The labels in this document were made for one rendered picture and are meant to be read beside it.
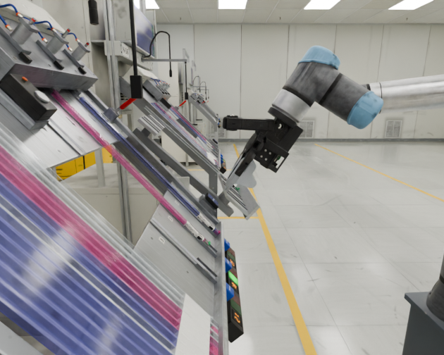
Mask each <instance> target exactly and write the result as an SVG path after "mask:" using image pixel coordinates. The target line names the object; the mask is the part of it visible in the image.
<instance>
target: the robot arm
mask: <svg viewBox="0 0 444 355"><path fill-rule="evenodd" d="M339 66H340V59H339V58H338V57H337V56H336V55H335V54H334V53H333V52H332V51H330V50H329V49H327V48H325V47H322V46H312V47H311V48H310V49H309V50H308V51H307V52H306V54H305V55H304V56H303V58H302V59H301V61H299V62H298V64H297V67H296V68H295V69H294V71H293V72H292V74H291V76H290V77H289V78H288V80H287V82H286V83H285V84H284V86H283V88H282V90H281V91H280V92H279V93H278V95H277V97H276V98H275V99H274V101H273V103H272V107H270V109H269V110H268V111H267V112H268V113H269V114H271V115H272V116H273V117H274V119H269V118H242V117H238V116H235V115H227V116H225V117H224V118H223V129H226V130H230V131H237V130H255V133H254V134H253V135H252V136H251V137H250V139H249V140H248V142H247V143H246V145H245V148H244V150H243V151H242V153H241V154H240V156H239V158H238V160H237V161H236V163H235V165H234V166H233V169H232V170H231V172H230V174H229V176H228V178H227V180H226V191H228V190H229V189H230V188H231V187H232V186H233V185H234V184H238V185H242V186H244V187H248V188H253V187H255V186H256V184H257V181H256V180H255V178H254V176H253V172H254V171H255V169H256V163H255V162H254V160H256V161H258V162H259V164H260V165H262V166H263V167H265V168H266V169H270V170H272V171H273V172H275V173H277V171H278V169H279V168H280V167H281V166H282V164H283V162H284V161H285V160H286V158H287V157H288V155H289V153H288V152H289V150H290V149H291V147H292V146H293V144H294V143H295V142H296V140H297V139H298V137H299V136H300V135H301V133H302V132H303V129H302V128H300V127H298V126H297V123H300V122H301V120H302V119H303V117H304V116H305V115H306V113H307V112H308V110H309V109H310V108H311V106H312V105H313V103H314V102H316V103H318V104H319V105H321V106H323V107H324V108H325V109H327V110H328V111H330V112H331V113H333V114H334V115H336V116H337V117H339V118H341V119H343V120H344V121H346V122H347V124H348V125H352V126H354V127H356V128H357V129H360V130H361V129H364V128H365V127H367V126H368V125H369V124H370V123H371V122H372V121H373V119H374V118H375V117H376V116H377V115H378V114H380V113H396V112H404V111H420V110H428V109H436V108H444V75H433V76H427V77H416V78H410V79H403V80H393V81H387V82H375V83H369V84H363V85H359V84H358V83H356V82H355V81H353V80H351V79H350V78H348V77H347V76H345V75H343V74H342V73H340V72H339V71H338V67H339ZM280 124H281V127H280ZM279 127H280V128H279ZM281 156H282V157H283V158H284V159H283V160H282V162H281V163H280V165H279V166H278V167H276V166H277V165H278V164H277V163H276V161H277V160H279V159H280V158H281ZM253 159H254V160H253ZM426 305H427V307H428V309H429V310H430V311H431V313H432V314H434V315H435V316H436V317H438V318H439V319H441V320H442V321H444V254H443V261H442V266H441V270H440V276H439V279H438V281H437V282H436V283H435V285H434V286H433V288H432V290H431V291H430V292H429V293H428V295H427V300H426Z"/></svg>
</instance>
